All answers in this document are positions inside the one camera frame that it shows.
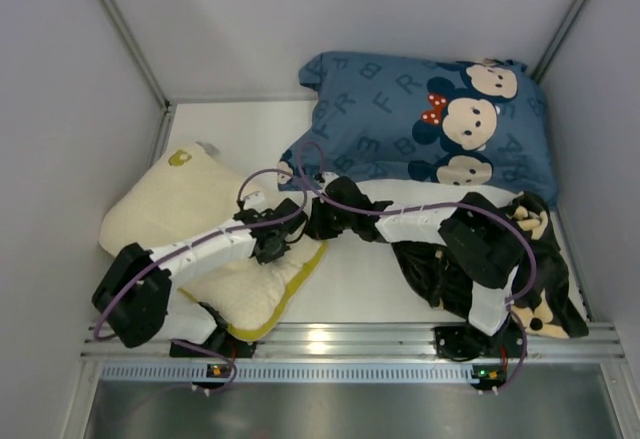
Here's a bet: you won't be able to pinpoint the right aluminium frame post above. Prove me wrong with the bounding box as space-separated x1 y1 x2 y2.
531 0 590 84

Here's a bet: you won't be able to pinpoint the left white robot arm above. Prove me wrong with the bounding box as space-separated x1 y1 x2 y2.
91 192 307 350

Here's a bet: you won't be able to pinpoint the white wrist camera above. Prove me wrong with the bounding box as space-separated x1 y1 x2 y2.
313 171 340 188
237 191 269 211

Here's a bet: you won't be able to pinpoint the left aluminium frame post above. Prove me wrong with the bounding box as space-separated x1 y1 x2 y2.
98 0 171 113

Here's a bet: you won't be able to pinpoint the aluminium mounting rail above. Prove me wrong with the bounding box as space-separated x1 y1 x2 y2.
79 319 624 364

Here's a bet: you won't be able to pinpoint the white pillow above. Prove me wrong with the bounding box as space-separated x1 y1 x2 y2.
98 143 327 342

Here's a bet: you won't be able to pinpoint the perforated cable duct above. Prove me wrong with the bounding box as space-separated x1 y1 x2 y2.
100 361 502 385

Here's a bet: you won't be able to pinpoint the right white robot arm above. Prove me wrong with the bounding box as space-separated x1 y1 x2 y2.
307 172 533 341

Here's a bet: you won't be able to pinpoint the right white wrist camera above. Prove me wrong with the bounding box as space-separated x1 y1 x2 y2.
313 171 340 188

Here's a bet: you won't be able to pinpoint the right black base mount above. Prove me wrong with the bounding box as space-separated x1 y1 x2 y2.
434 324 524 362

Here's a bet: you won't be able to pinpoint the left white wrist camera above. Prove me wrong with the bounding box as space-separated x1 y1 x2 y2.
237 191 269 211

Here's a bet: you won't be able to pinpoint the aluminium frame post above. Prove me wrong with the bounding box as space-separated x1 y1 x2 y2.
531 0 590 84
98 0 171 113

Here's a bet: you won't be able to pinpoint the black floral plush pillowcase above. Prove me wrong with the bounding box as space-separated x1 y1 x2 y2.
392 192 589 339

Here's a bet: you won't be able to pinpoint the blue cartoon print pillow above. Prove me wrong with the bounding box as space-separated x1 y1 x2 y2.
278 51 559 205

